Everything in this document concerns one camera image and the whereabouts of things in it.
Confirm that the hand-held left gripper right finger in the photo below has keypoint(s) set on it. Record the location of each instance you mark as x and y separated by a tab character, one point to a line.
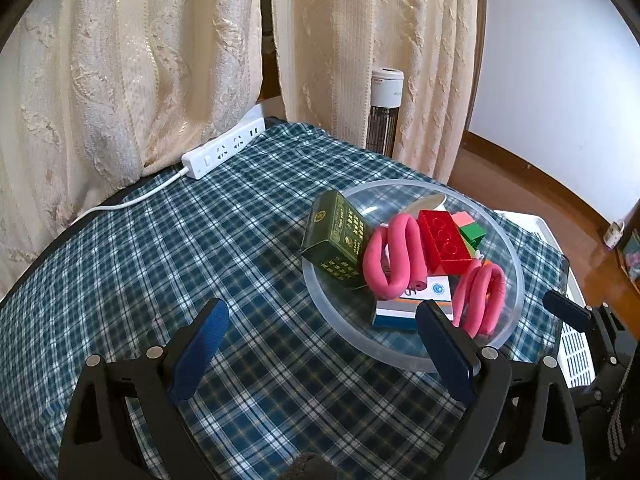
445	355

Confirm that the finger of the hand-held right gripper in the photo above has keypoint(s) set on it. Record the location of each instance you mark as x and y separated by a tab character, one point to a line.
567	307

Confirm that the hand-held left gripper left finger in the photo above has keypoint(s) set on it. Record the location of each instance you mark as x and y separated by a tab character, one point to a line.
200	345

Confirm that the white medicine box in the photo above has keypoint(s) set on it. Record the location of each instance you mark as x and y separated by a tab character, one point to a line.
400	310

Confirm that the pink foam hair curler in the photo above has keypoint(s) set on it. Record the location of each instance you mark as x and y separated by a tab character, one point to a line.
400	245
480	300

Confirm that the clear plastic bowl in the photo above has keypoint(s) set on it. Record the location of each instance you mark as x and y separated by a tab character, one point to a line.
345	305

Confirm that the red toy brick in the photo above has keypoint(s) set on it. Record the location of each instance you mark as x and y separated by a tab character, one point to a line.
442	240

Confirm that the green toy brick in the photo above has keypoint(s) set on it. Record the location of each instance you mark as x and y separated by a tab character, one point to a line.
472	234

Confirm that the pink toy brick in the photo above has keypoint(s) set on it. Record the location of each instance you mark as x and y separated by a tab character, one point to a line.
462	219

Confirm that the small white plastic cup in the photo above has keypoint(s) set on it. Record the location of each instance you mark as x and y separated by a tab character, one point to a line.
425	203

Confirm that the dark green box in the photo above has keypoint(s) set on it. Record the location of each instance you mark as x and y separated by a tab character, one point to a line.
335	235

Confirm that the white plastic heater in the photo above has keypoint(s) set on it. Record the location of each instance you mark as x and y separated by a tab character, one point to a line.
575	350

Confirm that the small white mug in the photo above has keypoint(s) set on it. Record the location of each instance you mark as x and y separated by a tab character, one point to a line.
613	235

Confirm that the blue plaid tablecloth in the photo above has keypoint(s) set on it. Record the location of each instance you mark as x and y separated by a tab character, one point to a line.
200	240

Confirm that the white power strip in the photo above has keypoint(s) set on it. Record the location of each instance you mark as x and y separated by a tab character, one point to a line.
220	150

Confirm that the white tower heater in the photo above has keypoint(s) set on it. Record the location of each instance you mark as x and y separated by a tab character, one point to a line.
385	110

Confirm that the wide cream patterned curtain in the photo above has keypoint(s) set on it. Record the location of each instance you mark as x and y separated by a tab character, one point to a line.
125	60

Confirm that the narrow cream patterned curtain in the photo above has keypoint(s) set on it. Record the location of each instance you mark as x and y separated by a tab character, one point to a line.
350	35

